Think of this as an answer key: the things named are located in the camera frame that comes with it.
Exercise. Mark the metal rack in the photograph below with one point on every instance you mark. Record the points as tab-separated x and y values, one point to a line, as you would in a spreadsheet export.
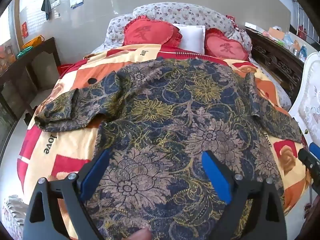
306	17

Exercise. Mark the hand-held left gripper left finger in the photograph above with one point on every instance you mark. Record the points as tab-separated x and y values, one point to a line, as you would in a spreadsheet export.
96	171

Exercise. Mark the white chair floral upholstery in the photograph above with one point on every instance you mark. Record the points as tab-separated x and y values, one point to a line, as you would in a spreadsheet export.
310	105

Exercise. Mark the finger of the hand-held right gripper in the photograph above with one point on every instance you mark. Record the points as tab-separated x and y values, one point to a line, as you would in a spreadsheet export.
309	158

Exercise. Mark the pale lace cloth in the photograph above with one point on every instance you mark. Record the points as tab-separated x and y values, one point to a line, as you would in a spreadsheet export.
13	215

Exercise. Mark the grey floral bed sheet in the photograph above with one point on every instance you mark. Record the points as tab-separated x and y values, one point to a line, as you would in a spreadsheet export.
277	90

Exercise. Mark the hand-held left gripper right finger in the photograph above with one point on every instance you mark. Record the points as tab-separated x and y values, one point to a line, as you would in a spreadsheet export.
217	177

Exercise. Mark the person's left hand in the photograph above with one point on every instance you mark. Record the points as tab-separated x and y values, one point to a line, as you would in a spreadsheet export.
141	234

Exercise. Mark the yellow bag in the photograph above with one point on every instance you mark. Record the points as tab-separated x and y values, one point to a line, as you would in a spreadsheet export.
32	42

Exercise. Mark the floral pillow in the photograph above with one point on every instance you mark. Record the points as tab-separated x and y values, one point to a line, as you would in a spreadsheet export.
116	28

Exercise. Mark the dark hanging cloth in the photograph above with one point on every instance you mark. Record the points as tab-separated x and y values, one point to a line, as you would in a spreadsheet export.
46	6

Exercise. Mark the white pillow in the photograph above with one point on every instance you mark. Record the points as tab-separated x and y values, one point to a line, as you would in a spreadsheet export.
191	37

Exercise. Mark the white wall fixture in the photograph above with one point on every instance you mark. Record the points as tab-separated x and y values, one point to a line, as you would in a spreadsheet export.
55	4

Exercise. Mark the clutter of packets and bottles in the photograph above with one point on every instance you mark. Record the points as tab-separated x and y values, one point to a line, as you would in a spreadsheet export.
287	40

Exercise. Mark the red heart-shaped pillow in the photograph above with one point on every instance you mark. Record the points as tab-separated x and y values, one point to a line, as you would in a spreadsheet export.
225	47
150	32

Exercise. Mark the dark floral patterned shirt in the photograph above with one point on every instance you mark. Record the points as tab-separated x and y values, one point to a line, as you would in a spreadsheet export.
162	110

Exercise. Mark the dark wooden cabinet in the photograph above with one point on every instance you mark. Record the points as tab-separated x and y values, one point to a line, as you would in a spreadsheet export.
25	67

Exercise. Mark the dark carved wooden headboard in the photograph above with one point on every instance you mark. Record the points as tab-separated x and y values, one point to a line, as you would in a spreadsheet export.
272	52

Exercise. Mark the window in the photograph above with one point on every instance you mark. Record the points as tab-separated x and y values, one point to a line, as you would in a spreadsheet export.
5	25

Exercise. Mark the orange red printed blanket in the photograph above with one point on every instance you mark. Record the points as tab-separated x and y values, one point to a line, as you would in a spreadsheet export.
65	140

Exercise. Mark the red paper wall sticker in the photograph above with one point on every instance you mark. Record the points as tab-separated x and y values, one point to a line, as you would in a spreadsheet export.
24	29

